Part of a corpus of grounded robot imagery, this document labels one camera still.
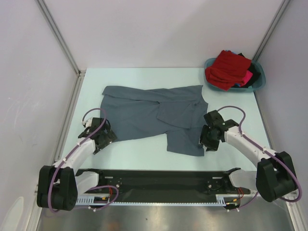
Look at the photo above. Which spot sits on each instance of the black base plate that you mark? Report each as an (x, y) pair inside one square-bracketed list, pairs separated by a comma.
[(147, 186)]

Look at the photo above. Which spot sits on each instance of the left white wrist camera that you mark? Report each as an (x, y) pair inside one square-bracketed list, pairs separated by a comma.
[(87, 123)]

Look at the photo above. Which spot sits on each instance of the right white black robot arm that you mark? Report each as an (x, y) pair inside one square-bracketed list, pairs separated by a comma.
[(275, 175)]

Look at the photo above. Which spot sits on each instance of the aluminium frame post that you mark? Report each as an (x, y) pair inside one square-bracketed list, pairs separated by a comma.
[(273, 25), (57, 34)]

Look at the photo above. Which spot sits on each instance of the black t shirt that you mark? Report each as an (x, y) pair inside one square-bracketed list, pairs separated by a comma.
[(255, 69)]

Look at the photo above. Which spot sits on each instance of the pink t shirt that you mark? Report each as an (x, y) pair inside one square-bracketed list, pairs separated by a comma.
[(246, 78)]

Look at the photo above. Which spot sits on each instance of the left aluminium frame post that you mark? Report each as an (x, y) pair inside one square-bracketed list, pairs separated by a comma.
[(57, 34)]

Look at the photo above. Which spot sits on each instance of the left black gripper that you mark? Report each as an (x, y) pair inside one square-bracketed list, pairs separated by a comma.
[(109, 137)]

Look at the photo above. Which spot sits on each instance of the grey-blue t shirt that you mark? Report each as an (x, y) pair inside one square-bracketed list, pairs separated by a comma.
[(177, 112)]

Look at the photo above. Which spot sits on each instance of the teal plastic basket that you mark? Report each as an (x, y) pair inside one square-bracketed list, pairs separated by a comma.
[(210, 61)]

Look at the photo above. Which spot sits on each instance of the red t shirt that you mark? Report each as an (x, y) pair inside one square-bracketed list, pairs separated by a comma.
[(227, 70)]

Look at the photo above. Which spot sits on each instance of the grey slotted cable duct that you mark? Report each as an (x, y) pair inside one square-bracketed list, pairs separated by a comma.
[(218, 201)]

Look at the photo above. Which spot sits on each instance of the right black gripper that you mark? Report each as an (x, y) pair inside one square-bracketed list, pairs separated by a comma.
[(211, 146)]

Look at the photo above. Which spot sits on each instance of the right aluminium frame post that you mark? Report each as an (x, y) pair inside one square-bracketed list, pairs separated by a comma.
[(273, 25)]

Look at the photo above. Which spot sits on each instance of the aluminium front rail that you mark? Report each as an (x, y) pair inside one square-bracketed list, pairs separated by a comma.
[(69, 186)]

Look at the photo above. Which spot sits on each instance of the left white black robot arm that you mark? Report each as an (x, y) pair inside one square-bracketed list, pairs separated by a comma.
[(77, 158)]

